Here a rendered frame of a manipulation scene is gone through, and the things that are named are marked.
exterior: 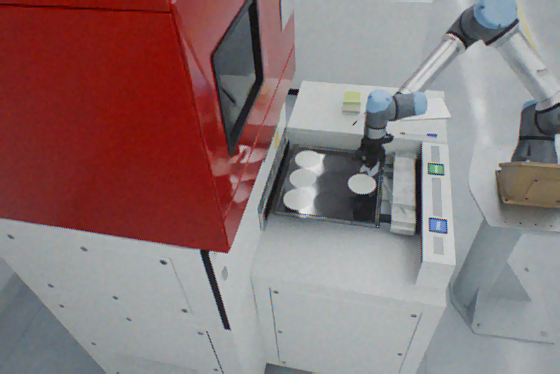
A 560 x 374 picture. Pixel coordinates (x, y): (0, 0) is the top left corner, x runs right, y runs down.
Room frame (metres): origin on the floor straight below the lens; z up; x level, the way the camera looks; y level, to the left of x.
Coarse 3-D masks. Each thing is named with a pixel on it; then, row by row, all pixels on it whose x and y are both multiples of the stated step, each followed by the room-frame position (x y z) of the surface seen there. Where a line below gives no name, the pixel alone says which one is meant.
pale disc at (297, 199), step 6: (288, 192) 1.08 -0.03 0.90; (294, 192) 1.08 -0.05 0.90; (300, 192) 1.08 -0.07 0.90; (306, 192) 1.08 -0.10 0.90; (288, 198) 1.05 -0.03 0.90; (294, 198) 1.05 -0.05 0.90; (300, 198) 1.05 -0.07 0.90; (306, 198) 1.05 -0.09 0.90; (288, 204) 1.02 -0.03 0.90; (294, 204) 1.02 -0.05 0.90; (300, 204) 1.02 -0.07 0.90; (306, 204) 1.02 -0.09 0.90
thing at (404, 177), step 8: (400, 168) 1.18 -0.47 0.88; (408, 168) 1.18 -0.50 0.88; (400, 176) 1.14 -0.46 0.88; (408, 176) 1.14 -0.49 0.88; (400, 184) 1.10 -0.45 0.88; (408, 184) 1.09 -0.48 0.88; (392, 192) 1.07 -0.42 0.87; (400, 192) 1.06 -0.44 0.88; (408, 192) 1.05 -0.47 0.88; (392, 200) 1.02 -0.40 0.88; (392, 208) 0.98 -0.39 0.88; (392, 232) 0.90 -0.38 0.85; (400, 232) 0.89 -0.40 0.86; (408, 232) 0.88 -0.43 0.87
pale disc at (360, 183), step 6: (360, 174) 1.14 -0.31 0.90; (348, 180) 1.12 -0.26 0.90; (354, 180) 1.12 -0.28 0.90; (360, 180) 1.11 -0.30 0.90; (366, 180) 1.11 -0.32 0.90; (372, 180) 1.11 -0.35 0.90; (354, 186) 1.09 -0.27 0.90; (360, 186) 1.08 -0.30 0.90; (366, 186) 1.08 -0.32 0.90; (372, 186) 1.08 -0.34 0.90; (360, 192) 1.05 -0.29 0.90; (366, 192) 1.05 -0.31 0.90
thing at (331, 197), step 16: (320, 160) 1.24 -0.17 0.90; (336, 160) 1.23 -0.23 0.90; (352, 160) 1.23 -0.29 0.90; (288, 176) 1.17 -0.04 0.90; (320, 176) 1.15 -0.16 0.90; (336, 176) 1.15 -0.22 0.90; (352, 176) 1.14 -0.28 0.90; (320, 192) 1.07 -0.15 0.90; (336, 192) 1.06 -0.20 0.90; (352, 192) 1.06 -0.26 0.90; (288, 208) 1.00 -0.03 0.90; (304, 208) 1.00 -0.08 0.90; (320, 208) 0.99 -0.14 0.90; (336, 208) 0.99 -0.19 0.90; (352, 208) 0.98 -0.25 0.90; (368, 208) 0.98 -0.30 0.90
